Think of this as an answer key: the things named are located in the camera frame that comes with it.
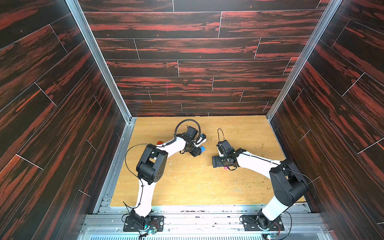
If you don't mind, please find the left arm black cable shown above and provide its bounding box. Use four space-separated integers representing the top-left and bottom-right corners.
121 119 202 211

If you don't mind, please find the aluminium corner post left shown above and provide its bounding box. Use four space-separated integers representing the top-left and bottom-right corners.
65 0 133 122

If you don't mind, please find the aluminium front rail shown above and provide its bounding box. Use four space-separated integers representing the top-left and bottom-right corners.
78 204 335 240

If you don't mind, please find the aluminium corner post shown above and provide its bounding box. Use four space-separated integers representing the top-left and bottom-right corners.
65 0 133 122
267 0 342 123

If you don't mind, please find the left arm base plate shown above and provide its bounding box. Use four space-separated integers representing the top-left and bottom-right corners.
123 215 165 234

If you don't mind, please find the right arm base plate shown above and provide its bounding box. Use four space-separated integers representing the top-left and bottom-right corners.
239 215 285 232

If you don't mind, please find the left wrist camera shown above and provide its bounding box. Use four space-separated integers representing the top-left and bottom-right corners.
186 126 199 140

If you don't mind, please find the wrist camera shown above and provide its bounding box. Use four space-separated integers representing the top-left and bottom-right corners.
186 126 199 140
217 140 235 156

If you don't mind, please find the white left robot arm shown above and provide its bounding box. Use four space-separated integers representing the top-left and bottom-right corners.
130 134 207 229

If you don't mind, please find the aluminium corner post right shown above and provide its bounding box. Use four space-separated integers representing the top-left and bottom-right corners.
267 0 342 123

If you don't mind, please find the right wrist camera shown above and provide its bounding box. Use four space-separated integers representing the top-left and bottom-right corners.
217 140 235 156

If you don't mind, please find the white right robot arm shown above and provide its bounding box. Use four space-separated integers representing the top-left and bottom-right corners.
212 149 309 230

